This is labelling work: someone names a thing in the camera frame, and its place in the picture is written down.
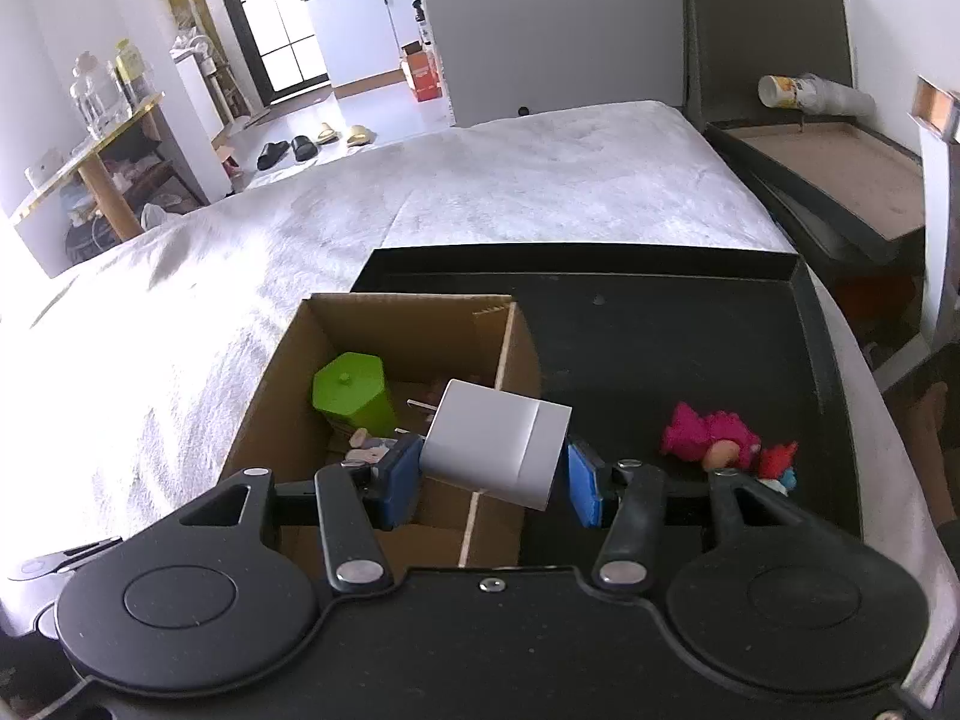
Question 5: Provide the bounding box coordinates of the black tray with brown board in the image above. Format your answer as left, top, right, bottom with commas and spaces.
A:
703, 116, 927, 263

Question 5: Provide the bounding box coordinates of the black-framed glass door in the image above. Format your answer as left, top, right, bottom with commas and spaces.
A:
206, 0, 331, 95

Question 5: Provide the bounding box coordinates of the pink-haired doll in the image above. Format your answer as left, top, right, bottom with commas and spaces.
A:
660, 401, 762, 470

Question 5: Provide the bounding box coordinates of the stack of paper cups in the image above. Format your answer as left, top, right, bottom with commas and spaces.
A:
757, 73, 876, 119

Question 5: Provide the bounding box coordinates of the brown cardboard box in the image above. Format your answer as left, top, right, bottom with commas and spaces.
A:
217, 292, 542, 571

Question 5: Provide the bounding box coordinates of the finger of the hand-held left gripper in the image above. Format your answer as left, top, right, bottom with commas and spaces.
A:
7, 538, 125, 582

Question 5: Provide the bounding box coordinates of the clear glass bottle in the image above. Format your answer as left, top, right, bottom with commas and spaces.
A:
71, 51, 125, 137

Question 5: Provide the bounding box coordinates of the small red-haired figurine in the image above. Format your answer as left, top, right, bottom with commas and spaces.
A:
754, 441, 800, 497

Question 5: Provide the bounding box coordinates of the green toy box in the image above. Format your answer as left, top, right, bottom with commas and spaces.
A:
313, 351, 398, 436

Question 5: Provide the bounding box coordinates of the white-framed black desk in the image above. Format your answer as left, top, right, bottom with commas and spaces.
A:
907, 75, 960, 346

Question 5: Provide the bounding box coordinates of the white kitchen cabinet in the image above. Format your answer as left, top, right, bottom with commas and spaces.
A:
301, 0, 428, 91

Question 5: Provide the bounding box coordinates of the wooden side table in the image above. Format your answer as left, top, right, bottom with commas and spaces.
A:
11, 92, 207, 256

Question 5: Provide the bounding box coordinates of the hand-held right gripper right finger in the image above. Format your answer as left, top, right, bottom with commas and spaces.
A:
568, 439, 863, 595

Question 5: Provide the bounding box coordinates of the yellow-lidded jar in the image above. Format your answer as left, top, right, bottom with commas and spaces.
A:
112, 40, 155, 110

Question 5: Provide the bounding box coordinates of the orange cardboard box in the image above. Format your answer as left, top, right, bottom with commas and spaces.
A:
400, 41, 440, 102

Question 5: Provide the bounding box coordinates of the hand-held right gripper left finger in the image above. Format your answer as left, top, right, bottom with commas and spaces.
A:
161, 435, 425, 595

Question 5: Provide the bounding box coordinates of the white charger plug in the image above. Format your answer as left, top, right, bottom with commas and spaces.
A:
405, 379, 573, 512

